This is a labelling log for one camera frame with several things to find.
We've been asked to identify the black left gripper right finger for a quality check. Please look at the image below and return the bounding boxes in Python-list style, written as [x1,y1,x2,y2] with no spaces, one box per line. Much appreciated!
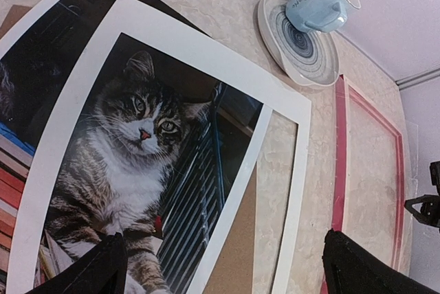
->
[322,230,437,294]

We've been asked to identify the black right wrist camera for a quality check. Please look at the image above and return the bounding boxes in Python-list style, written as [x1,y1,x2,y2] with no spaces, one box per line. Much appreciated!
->
[429,161,440,195]

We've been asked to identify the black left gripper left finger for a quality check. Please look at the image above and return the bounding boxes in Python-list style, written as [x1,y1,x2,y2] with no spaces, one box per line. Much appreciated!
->
[32,233,128,293]

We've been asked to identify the white mat board passe-partout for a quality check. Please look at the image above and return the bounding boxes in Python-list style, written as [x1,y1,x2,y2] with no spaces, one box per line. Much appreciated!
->
[7,0,311,293]

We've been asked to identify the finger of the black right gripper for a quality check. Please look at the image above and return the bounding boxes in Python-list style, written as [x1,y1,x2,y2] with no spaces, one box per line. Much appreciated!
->
[404,194,439,229]

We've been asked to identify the red wooden picture frame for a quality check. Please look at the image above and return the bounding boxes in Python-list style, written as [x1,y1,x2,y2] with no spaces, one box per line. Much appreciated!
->
[331,75,411,275]

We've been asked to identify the light blue ceramic mug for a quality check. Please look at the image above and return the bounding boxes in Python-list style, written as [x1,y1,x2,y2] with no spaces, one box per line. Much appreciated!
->
[285,0,362,33]

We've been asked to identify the striped ceramic plate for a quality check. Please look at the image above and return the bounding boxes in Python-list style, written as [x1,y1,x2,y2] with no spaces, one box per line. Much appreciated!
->
[257,0,340,89]

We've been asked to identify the cat photo print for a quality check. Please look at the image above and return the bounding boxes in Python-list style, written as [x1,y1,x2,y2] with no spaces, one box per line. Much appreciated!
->
[1,0,272,293]

